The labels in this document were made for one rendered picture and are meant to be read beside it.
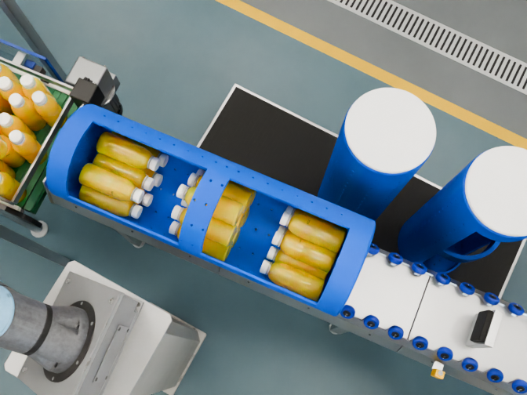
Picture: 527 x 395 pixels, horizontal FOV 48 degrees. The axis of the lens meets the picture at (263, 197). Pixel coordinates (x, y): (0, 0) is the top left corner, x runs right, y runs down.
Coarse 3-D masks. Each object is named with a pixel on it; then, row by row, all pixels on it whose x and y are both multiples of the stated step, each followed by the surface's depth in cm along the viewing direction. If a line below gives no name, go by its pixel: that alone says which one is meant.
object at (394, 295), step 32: (192, 256) 185; (384, 256) 181; (256, 288) 185; (384, 288) 178; (416, 288) 178; (448, 288) 178; (384, 320) 176; (416, 320) 176; (448, 320) 176; (512, 320) 176; (416, 352) 177; (480, 352) 173; (512, 352) 173; (480, 384) 177
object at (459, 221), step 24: (456, 192) 182; (432, 216) 207; (456, 216) 185; (408, 240) 242; (432, 240) 214; (456, 240) 196; (480, 240) 236; (504, 240) 176; (432, 264) 257; (456, 264) 253
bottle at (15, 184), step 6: (0, 174) 173; (6, 174) 175; (0, 180) 172; (6, 180) 174; (12, 180) 177; (0, 186) 173; (6, 186) 174; (12, 186) 177; (18, 186) 181; (0, 192) 175; (6, 192) 176; (12, 192) 179; (24, 192) 186; (6, 198) 181; (12, 198) 182
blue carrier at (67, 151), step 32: (64, 128) 158; (96, 128) 178; (128, 128) 162; (64, 160) 157; (192, 160) 158; (224, 160) 163; (64, 192) 162; (160, 192) 182; (256, 192) 176; (288, 192) 158; (128, 224) 163; (160, 224) 176; (192, 224) 155; (256, 224) 179; (352, 224) 154; (256, 256) 176; (352, 256) 149; (352, 288) 150
